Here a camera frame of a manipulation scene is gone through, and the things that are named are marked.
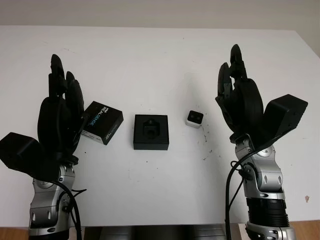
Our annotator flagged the dark grey robot torso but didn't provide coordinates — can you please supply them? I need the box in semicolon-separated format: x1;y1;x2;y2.
84;226;228;240

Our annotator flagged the white table leg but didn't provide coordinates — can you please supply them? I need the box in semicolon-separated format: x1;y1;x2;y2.
237;223;250;240

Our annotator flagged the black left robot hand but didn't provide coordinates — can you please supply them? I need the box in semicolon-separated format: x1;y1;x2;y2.
37;53;86;165

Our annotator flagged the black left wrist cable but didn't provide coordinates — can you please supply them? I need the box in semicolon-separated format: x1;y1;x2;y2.
52;179;88;240

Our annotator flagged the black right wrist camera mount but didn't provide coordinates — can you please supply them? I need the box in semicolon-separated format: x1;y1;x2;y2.
254;93;309;151

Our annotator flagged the black RealSense box lid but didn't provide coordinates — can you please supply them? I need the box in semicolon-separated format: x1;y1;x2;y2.
80;100;125;146

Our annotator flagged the small silver depth camera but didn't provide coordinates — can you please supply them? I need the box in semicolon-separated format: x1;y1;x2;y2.
185;109;204;128

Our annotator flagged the black camera box base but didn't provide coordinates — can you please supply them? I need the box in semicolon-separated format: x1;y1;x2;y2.
133;114;170;151

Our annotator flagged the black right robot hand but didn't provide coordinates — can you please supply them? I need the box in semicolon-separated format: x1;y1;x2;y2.
215;44;266;141

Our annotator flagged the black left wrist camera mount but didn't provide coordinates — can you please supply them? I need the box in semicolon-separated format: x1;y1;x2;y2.
0;132;61;180

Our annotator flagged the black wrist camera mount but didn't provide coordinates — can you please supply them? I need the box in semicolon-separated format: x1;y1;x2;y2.
0;132;61;180
254;93;309;151

